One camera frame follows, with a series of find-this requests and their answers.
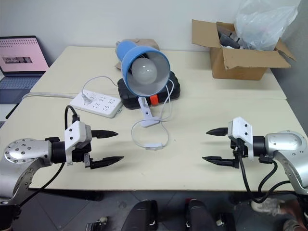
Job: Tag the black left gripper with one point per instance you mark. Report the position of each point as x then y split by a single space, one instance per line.
81 154

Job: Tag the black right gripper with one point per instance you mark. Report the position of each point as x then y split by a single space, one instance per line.
239 149

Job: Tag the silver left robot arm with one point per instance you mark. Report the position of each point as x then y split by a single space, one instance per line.
24 149

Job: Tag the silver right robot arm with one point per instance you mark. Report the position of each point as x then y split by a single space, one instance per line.
284 142

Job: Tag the blue clip desk lamp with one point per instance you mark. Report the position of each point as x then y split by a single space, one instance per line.
127 51

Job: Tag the white power strip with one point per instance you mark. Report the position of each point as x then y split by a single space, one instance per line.
106 107

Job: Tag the dark rounded shape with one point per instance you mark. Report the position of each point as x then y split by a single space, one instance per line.
142 215
198 215

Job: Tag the black case with orange latch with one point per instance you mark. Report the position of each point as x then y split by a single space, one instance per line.
174 87

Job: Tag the white sneaker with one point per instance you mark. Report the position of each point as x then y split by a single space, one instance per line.
264 207

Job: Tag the brown cardboard box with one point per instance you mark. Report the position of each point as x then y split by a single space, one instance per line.
240 65

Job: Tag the white frosted light bulb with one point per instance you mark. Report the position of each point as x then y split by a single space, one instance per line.
144 71

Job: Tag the grey sneaker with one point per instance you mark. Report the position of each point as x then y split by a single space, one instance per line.
292 225

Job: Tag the dark items in cardboard box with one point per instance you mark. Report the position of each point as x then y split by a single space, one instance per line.
227 38

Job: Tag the open laptop with pink screen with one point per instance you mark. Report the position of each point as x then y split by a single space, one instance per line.
21 55

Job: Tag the clear plastic bag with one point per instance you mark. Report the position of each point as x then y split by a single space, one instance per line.
262 26

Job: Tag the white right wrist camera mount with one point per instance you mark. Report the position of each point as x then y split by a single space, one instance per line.
243 128

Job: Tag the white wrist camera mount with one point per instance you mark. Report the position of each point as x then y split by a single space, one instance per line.
243 128
74 131

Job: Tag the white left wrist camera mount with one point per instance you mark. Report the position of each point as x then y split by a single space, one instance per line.
74 131

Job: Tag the black table frame bar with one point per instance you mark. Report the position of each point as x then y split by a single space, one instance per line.
72 194

